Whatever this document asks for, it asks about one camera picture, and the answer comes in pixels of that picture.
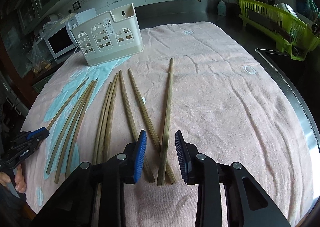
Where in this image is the wooden chopstick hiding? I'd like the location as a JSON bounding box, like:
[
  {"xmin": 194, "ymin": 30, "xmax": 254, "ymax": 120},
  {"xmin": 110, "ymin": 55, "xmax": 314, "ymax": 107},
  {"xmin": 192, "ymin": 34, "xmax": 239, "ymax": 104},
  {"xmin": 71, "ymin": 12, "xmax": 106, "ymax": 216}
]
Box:
[
  {"xmin": 103, "ymin": 74, "xmax": 118, "ymax": 162},
  {"xmin": 93, "ymin": 82, "xmax": 112, "ymax": 165},
  {"xmin": 45, "ymin": 80, "xmax": 96, "ymax": 175},
  {"xmin": 157, "ymin": 58, "xmax": 174, "ymax": 186},
  {"xmin": 54, "ymin": 81, "xmax": 93, "ymax": 184},
  {"xmin": 96, "ymin": 74, "xmax": 118, "ymax": 164},
  {"xmin": 47, "ymin": 77, "xmax": 88, "ymax": 130},
  {"xmin": 128, "ymin": 69, "xmax": 177, "ymax": 185},
  {"xmin": 119, "ymin": 70, "xmax": 155, "ymax": 183},
  {"xmin": 65, "ymin": 81, "xmax": 97, "ymax": 178}
]

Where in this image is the person's left hand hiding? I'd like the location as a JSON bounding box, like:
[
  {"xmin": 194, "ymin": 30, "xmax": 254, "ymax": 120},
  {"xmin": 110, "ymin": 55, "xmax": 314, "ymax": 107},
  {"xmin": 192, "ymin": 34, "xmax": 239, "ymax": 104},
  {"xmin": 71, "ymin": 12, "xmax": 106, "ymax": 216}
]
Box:
[{"xmin": 0, "ymin": 164, "xmax": 26, "ymax": 193}]

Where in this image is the clear plastic bag with food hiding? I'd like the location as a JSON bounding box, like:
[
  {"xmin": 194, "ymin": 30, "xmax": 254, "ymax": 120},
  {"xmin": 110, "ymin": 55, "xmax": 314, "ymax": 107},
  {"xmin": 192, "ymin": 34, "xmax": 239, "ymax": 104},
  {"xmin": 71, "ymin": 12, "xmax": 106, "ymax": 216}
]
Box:
[{"xmin": 27, "ymin": 20, "xmax": 60, "ymax": 75}]

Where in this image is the pink towel with blue pattern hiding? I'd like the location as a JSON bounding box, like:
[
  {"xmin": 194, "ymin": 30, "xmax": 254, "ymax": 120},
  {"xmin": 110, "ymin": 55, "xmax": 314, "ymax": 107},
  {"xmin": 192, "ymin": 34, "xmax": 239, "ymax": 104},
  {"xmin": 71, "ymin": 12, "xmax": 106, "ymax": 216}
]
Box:
[{"xmin": 22, "ymin": 22, "xmax": 313, "ymax": 226}]

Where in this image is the white microwave oven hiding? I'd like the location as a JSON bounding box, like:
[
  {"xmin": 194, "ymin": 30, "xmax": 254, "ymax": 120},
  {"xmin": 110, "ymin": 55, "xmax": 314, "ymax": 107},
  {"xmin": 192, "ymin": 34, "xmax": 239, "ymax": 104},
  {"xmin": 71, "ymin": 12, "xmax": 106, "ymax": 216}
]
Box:
[{"xmin": 44, "ymin": 13, "xmax": 79, "ymax": 59}]

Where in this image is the cream plastic utensil holder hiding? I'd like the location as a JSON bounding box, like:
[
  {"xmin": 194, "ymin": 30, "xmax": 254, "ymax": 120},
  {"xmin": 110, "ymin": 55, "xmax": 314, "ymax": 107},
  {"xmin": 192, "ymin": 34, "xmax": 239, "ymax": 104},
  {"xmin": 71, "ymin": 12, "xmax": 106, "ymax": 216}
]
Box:
[{"xmin": 71, "ymin": 4, "xmax": 144, "ymax": 66}]

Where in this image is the blue hand soap bottle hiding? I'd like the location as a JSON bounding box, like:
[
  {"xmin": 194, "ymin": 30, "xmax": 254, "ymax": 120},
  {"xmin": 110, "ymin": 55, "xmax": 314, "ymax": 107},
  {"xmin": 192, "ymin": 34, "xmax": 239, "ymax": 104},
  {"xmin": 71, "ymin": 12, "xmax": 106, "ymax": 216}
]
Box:
[{"xmin": 217, "ymin": 0, "xmax": 226, "ymax": 16}]

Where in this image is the green plastic dish rack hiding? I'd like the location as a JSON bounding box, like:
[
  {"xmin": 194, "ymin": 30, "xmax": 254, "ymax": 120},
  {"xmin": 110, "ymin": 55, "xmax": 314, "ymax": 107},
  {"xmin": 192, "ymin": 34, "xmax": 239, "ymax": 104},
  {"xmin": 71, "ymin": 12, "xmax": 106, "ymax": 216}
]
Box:
[{"xmin": 237, "ymin": 0, "xmax": 319, "ymax": 61}]

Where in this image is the black wall power socket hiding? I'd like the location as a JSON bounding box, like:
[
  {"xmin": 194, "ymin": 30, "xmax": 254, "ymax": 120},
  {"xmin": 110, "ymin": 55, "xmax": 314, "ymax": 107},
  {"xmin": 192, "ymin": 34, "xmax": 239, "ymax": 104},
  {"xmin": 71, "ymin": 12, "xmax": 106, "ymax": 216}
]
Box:
[{"xmin": 72, "ymin": 1, "xmax": 81, "ymax": 11}]

